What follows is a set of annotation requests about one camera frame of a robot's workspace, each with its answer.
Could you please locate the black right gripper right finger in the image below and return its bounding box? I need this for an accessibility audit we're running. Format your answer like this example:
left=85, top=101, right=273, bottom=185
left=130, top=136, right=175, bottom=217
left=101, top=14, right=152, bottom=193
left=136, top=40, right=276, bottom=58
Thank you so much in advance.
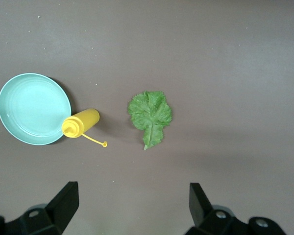
left=185, top=182, right=285, bottom=235

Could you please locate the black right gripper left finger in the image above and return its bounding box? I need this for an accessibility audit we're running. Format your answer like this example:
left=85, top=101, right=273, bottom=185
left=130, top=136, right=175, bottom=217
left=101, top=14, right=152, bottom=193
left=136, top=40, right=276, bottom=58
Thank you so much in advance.
left=0, top=181, right=79, bottom=235

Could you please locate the yellow squeeze bottle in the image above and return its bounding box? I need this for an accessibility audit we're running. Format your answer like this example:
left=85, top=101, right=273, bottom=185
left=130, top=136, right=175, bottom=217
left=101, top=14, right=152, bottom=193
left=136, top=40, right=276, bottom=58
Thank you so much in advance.
left=61, top=108, right=108, bottom=148

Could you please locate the green lettuce leaf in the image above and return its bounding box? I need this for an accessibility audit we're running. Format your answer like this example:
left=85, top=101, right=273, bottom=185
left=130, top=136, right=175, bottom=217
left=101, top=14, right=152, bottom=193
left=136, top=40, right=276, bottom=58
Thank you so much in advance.
left=126, top=90, right=173, bottom=151

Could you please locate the mint green plate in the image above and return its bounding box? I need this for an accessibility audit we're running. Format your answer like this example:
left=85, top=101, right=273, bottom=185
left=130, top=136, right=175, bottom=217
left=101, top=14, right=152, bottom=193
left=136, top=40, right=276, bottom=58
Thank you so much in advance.
left=0, top=72, right=73, bottom=146

